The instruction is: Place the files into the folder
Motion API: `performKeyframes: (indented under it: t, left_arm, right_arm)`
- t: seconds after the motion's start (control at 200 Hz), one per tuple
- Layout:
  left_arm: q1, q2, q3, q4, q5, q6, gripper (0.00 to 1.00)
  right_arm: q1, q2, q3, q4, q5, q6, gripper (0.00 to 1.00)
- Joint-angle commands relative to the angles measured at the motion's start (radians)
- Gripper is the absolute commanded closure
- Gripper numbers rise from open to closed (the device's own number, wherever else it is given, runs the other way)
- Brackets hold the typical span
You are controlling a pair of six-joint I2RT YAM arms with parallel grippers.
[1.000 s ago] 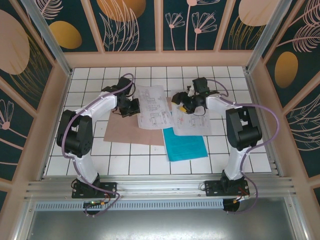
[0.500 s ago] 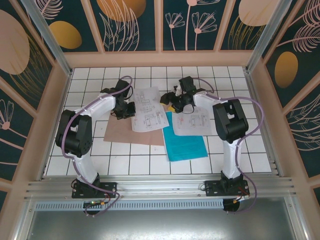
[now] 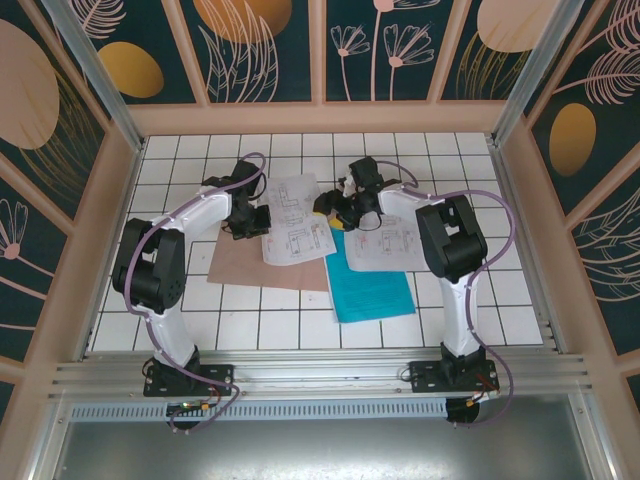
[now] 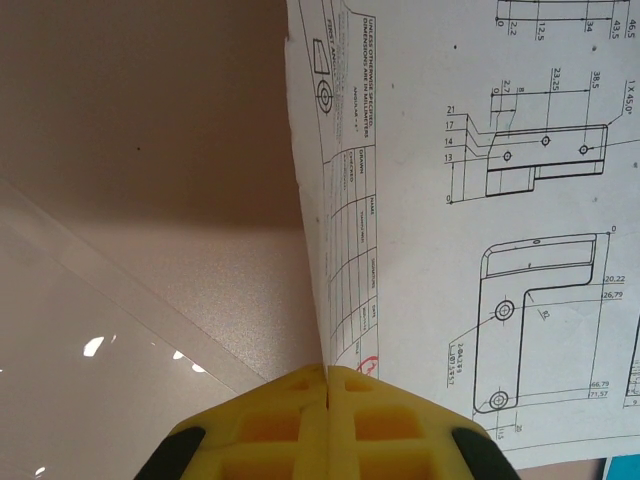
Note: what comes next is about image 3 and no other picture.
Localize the white technical drawing sheet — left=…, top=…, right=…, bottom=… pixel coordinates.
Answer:
left=342, top=213, right=437, bottom=274
left=259, top=172, right=337, bottom=267

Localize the brown paper folder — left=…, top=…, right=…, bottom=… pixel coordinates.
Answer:
left=207, top=219, right=332, bottom=292

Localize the teal paper sheet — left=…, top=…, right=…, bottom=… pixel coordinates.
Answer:
left=323, top=234, right=417, bottom=326

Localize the grey metal sheet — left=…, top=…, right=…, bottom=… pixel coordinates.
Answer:
left=29, top=394, right=617, bottom=480

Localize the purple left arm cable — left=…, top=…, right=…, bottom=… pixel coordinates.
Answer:
left=127, top=151, right=269, bottom=436

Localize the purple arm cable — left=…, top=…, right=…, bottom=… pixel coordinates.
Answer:
left=372, top=157, right=519, bottom=431
left=127, top=151, right=269, bottom=436

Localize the aluminium mounting rail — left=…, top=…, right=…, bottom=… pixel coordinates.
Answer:
left=49, top=348, right=592, bottom=401

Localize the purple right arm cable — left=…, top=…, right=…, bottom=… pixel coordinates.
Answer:
left=372, top=157, right=519, bottom=431

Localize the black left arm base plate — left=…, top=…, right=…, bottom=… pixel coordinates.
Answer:
left=143, top=363, right=236, bottom=399

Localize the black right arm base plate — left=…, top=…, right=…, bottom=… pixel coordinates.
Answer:
left=407, top=358, right=501, bottom=397

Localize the aluminium frame post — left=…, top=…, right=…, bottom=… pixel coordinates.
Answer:
left=39, top=0, right=147, bottom=154
left=487, top=0, right=587, bottom=146

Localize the grey slotted cable duct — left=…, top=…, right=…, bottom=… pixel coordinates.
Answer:
left=69, top=398, right=450, bottom=422

